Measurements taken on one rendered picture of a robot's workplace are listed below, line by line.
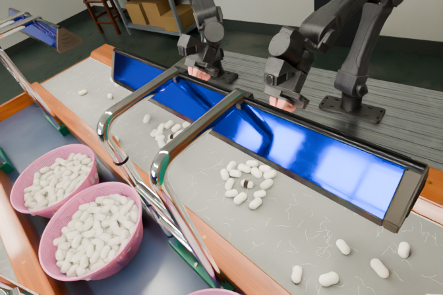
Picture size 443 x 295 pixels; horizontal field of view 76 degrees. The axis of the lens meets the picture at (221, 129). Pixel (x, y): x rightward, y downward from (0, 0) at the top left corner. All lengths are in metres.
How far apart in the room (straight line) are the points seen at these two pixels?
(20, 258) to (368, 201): 0.80
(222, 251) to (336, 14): 0.59
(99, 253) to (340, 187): 0.62
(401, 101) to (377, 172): 0.80
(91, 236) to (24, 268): 0.16
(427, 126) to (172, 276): 0.83
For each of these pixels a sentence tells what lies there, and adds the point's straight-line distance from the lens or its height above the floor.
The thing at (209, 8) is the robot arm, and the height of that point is 1.05.
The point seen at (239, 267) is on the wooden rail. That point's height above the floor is 0.77.
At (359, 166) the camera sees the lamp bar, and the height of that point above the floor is 1.09.
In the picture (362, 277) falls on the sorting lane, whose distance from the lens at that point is 0.66.
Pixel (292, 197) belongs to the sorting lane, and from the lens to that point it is 0.73.
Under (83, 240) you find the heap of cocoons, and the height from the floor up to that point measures 0.74.
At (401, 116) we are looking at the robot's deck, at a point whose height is 0.67.
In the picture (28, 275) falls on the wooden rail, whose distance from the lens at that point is 0.87.
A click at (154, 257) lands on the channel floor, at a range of 0.81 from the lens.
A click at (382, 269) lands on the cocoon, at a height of 0.76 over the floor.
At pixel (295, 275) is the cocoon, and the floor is 0.76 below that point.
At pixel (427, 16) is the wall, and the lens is 2.60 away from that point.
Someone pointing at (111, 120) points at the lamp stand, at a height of 1.11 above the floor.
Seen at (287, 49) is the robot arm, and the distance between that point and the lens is 0.66.
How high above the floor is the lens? 1.35
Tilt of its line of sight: 41 degrees down
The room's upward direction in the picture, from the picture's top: 16 degrees counter-clockwise
